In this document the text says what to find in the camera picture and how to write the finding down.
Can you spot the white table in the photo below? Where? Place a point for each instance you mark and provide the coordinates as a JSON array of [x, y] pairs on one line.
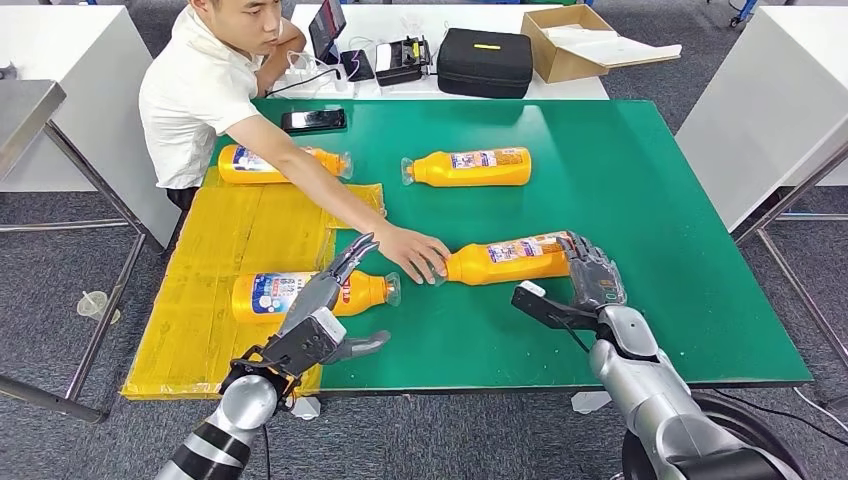
[[570, 91]]

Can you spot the black smartphone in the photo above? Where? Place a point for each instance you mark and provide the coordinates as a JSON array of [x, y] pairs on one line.
[[312, 121]]

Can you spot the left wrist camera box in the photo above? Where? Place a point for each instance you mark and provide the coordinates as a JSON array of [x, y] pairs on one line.
[[305, 348]]

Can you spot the white power strip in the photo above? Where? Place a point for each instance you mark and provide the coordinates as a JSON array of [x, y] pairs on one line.
[[324, 91]]

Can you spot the person's right hand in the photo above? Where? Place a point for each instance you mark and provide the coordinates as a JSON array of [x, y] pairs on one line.
[[414, 250]]

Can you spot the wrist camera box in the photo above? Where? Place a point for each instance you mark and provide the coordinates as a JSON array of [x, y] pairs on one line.
[[305, 348], [550, 311]]

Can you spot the person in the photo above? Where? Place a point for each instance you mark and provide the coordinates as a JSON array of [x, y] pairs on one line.
[[192, 99]]

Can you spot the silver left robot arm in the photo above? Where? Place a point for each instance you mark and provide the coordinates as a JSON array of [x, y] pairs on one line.
[[252, 404]]

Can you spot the steel table frame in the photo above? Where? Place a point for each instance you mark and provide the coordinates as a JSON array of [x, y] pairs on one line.
[[788, 199]]

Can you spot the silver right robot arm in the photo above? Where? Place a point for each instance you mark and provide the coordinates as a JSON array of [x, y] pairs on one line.
[[649, 391]]

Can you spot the person's left forearm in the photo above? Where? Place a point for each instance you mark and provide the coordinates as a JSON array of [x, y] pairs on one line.
[[285, 56]]

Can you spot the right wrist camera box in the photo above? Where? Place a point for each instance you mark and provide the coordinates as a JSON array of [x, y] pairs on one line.
[[550, 311]]

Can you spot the dark tablet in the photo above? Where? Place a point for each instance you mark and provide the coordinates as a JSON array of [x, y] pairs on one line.
[[326, 26]]

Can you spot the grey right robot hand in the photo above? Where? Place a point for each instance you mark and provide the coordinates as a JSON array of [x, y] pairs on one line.
[[596, 278]]

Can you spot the black label printer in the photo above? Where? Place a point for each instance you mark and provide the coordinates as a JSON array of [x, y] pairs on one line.
[[399, 69]]

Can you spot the white sheet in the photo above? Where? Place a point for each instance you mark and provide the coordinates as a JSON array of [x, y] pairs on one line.
[[613, 48]]

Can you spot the person's right forearm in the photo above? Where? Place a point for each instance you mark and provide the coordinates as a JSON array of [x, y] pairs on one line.
[[331, 192]]

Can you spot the clear plastic cup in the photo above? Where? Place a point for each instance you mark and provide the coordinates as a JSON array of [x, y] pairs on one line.
[[93, 306]]

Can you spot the cardboard box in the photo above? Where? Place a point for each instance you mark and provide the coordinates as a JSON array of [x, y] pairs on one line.
[[560, 66]]

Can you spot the orange detergent bottle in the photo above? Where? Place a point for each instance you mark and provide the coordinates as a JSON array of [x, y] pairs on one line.
[[464, 177], [324, 162], [503, 270], [361, 295]]

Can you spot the steel table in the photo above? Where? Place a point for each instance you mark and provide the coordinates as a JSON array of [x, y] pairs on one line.
[[20, 112]]

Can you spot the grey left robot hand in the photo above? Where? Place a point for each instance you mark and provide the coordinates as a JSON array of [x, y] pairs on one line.
[[311, 298]]

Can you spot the black round stool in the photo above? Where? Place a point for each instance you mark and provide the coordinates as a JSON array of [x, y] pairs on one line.
[[742, 414]]

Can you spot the yellow tape mat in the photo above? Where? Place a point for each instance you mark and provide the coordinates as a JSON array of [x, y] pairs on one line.
[[232, 232]]

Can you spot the black carrying case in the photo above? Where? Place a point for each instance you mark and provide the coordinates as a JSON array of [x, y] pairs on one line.
[[484, 66]]

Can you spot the blue wheeled frame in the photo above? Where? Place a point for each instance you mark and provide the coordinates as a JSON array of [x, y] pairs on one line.
[[742, 10]]

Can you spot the white desk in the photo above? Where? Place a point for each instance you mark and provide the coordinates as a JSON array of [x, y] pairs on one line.
[[762, 106], [99, 132]]

